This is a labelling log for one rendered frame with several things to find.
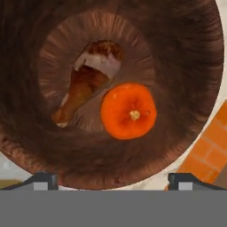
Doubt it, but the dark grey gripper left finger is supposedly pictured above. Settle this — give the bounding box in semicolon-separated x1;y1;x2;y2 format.
2;171;59;192

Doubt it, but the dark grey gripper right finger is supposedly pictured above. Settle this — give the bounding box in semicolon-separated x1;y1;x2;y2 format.
167;172;226;192

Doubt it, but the orange squash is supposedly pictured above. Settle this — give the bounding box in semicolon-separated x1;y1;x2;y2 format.
100;82;158;141

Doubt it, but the brown wooden bowl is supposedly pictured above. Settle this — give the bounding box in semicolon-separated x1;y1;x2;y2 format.
0;0;225;191

